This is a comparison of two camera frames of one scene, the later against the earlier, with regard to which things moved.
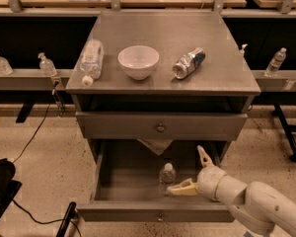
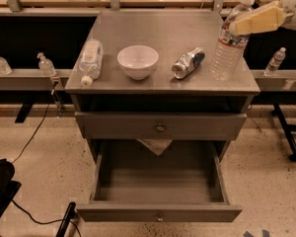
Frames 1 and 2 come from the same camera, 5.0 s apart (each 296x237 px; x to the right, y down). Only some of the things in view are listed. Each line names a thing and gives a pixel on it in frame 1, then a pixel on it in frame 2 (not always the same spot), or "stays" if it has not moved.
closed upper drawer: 162,126 stays
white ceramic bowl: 138,60 stays
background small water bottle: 275,63 stays
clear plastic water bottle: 167,177 -> 231,45
